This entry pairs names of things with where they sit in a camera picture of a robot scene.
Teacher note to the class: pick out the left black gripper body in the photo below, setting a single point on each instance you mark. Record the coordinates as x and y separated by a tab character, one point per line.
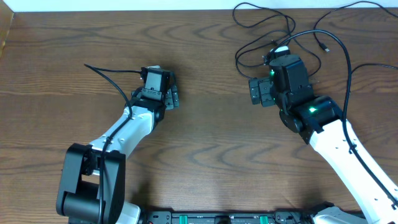
171	98

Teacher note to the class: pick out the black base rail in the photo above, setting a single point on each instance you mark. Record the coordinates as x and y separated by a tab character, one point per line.
224	218

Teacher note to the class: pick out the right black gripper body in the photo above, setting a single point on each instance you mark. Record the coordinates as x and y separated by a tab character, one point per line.
265	90

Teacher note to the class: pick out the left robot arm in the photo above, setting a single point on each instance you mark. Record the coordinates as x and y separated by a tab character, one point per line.
92	184

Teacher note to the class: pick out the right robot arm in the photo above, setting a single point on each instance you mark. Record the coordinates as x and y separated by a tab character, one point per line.
318	120

